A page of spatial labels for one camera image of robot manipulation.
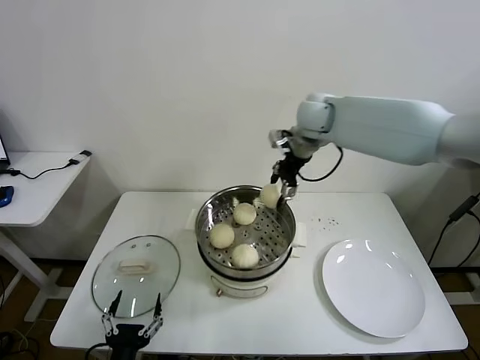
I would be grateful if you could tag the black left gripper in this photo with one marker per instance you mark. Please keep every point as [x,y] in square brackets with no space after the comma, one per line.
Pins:
[125,341]

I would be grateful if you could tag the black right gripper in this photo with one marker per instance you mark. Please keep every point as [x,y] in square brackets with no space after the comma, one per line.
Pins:
[290,165]

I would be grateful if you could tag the white steamed baozi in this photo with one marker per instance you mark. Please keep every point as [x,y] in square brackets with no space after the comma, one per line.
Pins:
[269,197]
[245,213]
[222,236]
[244,255]

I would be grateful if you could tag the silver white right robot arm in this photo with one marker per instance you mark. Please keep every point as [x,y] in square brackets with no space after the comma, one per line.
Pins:
[382,127]

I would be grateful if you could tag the perforated steel steamer basket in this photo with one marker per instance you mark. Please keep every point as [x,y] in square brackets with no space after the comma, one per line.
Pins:
[273,232]

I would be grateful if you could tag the scattered dark crumbs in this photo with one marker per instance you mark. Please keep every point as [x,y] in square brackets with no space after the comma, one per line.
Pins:
[332,222]

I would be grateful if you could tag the large white plate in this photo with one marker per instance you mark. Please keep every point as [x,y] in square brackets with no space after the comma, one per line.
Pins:
[375,288]

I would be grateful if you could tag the white side table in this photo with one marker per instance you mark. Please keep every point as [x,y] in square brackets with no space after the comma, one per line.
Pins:
[37,202]

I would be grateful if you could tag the blue computer mouse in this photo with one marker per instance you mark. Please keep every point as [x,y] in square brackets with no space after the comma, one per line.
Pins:
[6,197]

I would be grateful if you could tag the dark laptop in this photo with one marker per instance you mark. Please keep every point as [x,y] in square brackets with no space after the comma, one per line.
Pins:
[3,150]

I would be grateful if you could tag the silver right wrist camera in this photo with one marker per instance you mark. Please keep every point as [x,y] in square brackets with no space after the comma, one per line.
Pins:
[278,138]

